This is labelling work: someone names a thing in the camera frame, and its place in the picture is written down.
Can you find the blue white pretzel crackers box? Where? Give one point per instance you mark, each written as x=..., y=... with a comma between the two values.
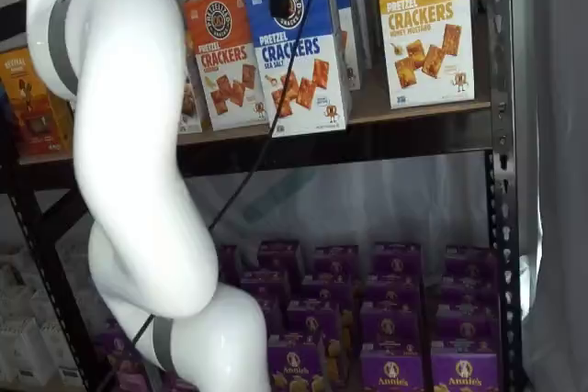
x=303, y=103

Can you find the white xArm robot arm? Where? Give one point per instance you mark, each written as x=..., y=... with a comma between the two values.
x=128, y=135

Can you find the orange pretzel crackers box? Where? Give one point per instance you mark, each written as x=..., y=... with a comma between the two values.
x=225, y=66

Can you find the yellow white cookie box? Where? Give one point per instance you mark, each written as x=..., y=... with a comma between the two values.
x=190, y=107

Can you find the yellow pretzel crackers box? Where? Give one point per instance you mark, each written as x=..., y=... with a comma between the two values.
x=425, y=43

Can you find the wooden shelf board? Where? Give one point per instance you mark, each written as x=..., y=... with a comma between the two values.
x=390, y=114

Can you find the purple Annie's box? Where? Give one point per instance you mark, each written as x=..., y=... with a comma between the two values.
x=466, y=330
x=327, y=290
x=464, y=373
x=296, y=364
x=390, y=371
x=265, y=284
x=396, y=259
x=389, y=325
x=314, y=321
x=117, y=350
x=471, y=261
x=280, y=256
x=468, y=293
x=390, y=291
x=336, y=260
x=229, y=263

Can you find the orange snack box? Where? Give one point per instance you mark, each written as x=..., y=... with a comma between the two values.
x=32, y=103

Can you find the dark metal shelf rack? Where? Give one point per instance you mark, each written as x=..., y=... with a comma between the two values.
x=505, y=272

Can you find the white carton box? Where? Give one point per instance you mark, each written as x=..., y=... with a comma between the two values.
x=59, y=350
x=23, y=355

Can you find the clear plastic sheet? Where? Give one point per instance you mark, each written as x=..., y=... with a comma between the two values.
x=367, y=199

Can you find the grey curtain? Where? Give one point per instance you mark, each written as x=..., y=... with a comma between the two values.
x=560, y=181

